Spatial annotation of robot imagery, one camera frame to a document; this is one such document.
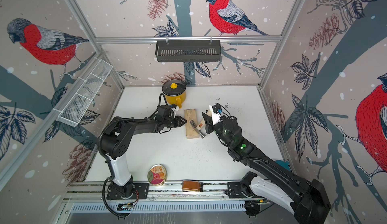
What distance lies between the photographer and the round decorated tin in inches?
29.8

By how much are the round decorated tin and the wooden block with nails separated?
0.24m

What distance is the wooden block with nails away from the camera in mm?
919
